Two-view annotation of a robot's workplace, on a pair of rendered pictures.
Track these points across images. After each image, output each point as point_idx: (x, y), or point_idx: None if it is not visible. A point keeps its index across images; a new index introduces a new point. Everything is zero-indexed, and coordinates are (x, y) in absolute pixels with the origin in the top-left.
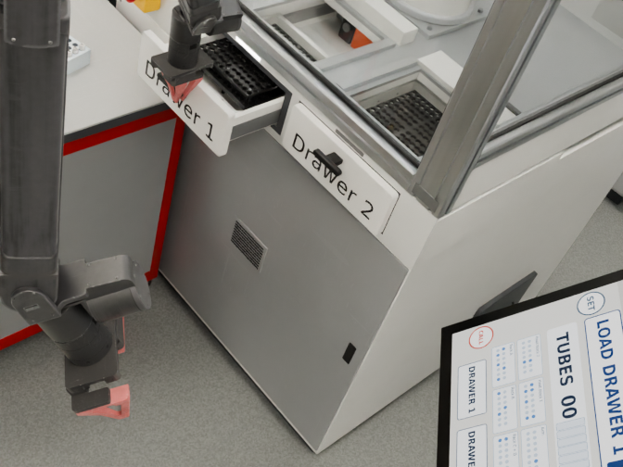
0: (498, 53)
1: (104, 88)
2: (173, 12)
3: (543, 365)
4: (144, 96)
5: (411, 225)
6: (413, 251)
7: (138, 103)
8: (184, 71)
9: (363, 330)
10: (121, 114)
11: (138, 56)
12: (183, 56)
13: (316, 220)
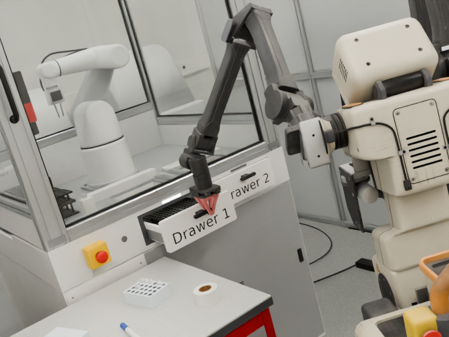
0: (255, 65)
1: (170, 278)
2: (197, 159)
3: None
4: (176, 266)
5: (277, 162)
6: (285, 170)
7: (182, 266)
8: (214, 184)
9: (296, 234)
10: (194, 267)
11: (133, 279)
12: (210, 177)
13: (250, 222)
